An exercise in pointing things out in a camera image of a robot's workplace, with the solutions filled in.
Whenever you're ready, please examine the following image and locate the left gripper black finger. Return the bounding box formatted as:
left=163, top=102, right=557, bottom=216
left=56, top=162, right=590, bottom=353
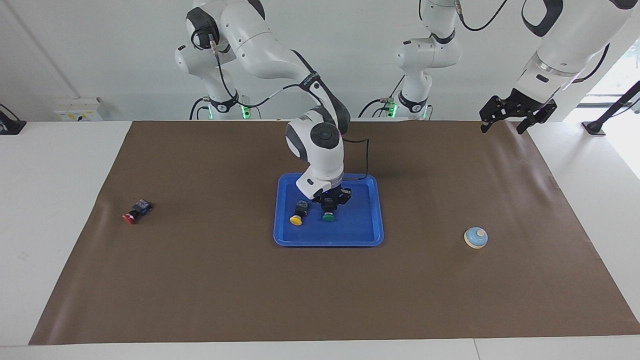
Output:
left=516, top=98, right=559, bottom=135
left=478, top=94, right=512, bottom=134

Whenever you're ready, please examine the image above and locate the yellow push button switch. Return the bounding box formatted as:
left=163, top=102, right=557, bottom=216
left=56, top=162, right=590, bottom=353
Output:
left=289, top=200, right=310, bottom=227

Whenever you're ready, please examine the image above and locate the light blue service bell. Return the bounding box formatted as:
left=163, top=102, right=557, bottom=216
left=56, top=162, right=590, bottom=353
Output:
left=463, top=226, right=489, bottom=250

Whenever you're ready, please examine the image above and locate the red push button switch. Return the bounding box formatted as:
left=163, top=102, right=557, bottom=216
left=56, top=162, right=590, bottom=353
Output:
left=122, top=198, right=153, bottom=225

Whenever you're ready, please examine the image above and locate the blue plastic tray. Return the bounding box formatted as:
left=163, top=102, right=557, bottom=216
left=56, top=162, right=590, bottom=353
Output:
left=273, top=173, right=385, bottom=248

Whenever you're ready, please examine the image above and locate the black stand with long pole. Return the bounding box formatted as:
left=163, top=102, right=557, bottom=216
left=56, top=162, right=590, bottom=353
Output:
left=581, top=80, right=640, bottom=137

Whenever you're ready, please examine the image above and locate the brown table mat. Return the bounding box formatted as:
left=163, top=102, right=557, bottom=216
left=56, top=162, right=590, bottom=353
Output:
left=28, top=120, right=640, bottom=346

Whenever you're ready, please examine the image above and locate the bright window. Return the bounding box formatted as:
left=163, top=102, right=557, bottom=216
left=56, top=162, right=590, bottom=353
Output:
left=585, top=37, right=640, bottom=108

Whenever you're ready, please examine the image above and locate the black stand with square base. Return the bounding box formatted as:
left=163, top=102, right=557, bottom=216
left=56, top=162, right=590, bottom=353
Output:
left=0, top=103, right=27, bottom=136

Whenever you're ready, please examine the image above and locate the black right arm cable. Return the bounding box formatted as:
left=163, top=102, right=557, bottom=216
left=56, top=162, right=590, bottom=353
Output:
left=192, top=25, right=371, bottom=180

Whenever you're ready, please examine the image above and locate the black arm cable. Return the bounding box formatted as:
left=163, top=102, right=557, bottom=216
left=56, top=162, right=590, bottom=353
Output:
left=456, top=0, right=613, bottom=81
left=192, top=25, right=371, bottom=180

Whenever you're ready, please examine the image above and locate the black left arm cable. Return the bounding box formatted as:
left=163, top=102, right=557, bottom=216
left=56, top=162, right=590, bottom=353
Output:
left=456, top=0, right=613, bottom=81

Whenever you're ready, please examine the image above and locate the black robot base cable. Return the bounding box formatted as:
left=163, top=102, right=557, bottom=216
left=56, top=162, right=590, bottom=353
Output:
left=189, top=96, right=211, bottom=121
left=358, top=98, right=398, bottom=119

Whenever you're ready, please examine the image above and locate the white wall socket box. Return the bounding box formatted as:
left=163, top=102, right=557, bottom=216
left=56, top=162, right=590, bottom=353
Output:
left=54, top=97, right=103, bottom=122

